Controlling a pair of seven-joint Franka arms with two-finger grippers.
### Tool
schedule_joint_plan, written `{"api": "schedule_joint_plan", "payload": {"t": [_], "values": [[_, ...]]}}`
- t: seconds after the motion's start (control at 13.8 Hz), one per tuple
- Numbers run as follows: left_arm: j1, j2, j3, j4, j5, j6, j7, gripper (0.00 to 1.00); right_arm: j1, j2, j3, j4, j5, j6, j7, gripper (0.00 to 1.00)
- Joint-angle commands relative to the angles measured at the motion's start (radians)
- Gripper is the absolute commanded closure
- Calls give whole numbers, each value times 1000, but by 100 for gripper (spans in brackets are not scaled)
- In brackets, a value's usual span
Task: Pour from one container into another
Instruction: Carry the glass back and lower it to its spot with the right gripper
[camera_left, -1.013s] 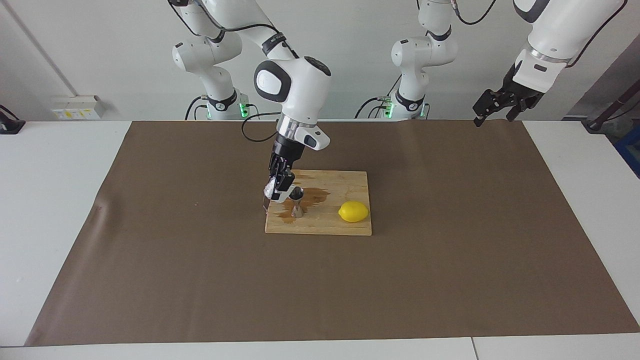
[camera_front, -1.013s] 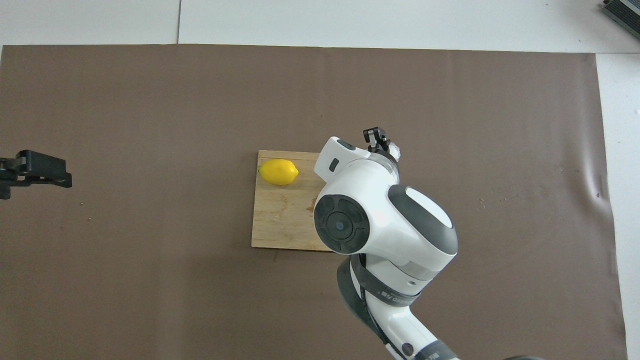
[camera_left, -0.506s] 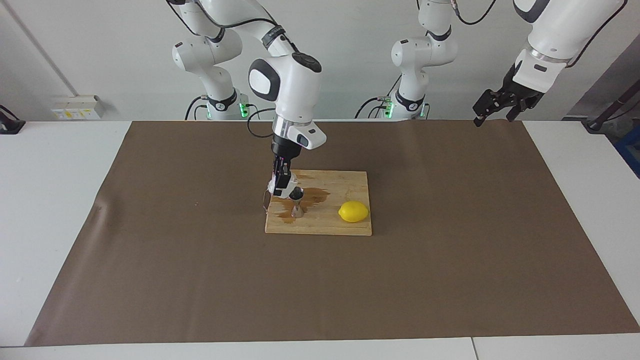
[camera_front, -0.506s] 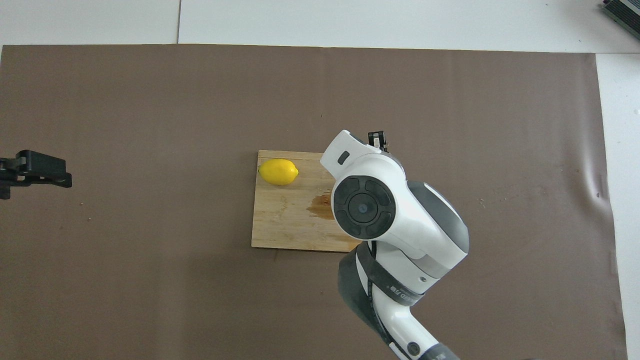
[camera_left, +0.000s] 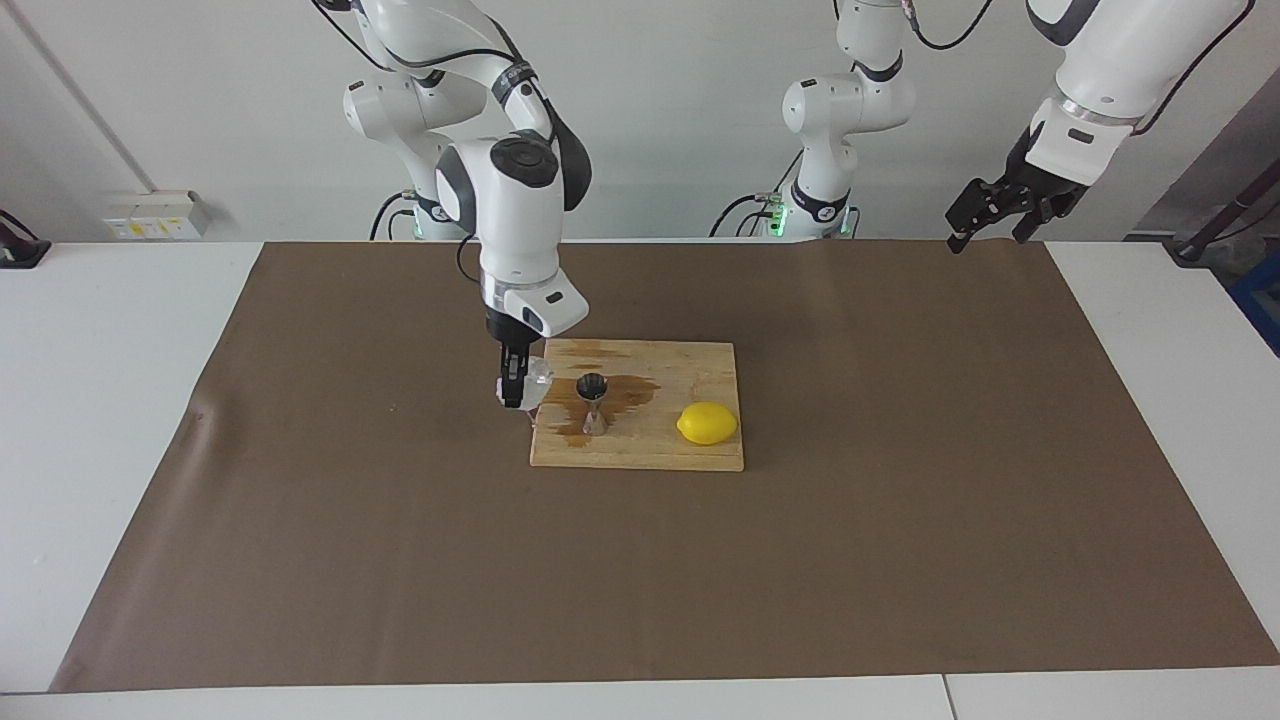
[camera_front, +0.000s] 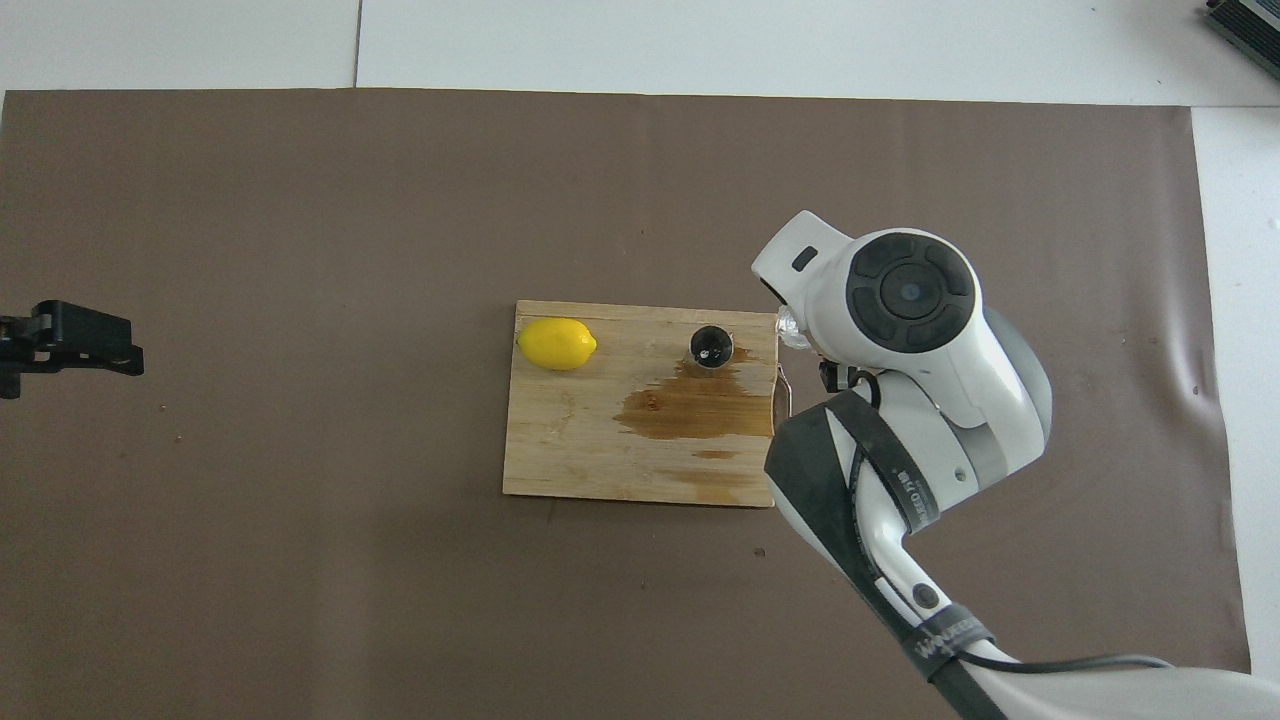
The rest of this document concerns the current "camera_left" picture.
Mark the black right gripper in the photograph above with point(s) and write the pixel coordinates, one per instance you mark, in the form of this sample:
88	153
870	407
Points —
508	333

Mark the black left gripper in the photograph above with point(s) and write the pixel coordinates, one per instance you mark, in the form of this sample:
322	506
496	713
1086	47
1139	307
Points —
1040	195

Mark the clear faceted glass cup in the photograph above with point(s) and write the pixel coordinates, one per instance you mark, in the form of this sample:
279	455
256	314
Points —
540	380

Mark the steel double jigger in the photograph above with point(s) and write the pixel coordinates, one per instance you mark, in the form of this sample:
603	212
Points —
593	385

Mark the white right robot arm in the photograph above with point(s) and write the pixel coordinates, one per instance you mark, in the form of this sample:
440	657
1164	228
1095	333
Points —
515	210

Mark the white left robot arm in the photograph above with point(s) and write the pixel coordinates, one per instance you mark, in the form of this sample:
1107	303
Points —
1110	60

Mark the wooden cutting board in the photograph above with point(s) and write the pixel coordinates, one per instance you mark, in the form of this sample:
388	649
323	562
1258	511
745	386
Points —
660	445

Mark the black pole stand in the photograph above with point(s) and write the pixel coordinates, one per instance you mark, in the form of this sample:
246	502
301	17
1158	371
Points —
1195	245

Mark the yellow lemon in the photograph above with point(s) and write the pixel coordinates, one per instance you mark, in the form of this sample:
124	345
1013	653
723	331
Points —
707	423

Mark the brown paper table mat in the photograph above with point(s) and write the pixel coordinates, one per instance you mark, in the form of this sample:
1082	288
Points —
640	580

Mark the blue crate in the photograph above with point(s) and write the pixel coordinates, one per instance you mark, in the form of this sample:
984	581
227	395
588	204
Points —
1262	305

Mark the white wall socket box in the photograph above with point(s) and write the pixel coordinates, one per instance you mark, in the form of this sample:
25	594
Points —
150	215

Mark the black clamp mount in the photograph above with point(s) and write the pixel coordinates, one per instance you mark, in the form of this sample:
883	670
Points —
20	250

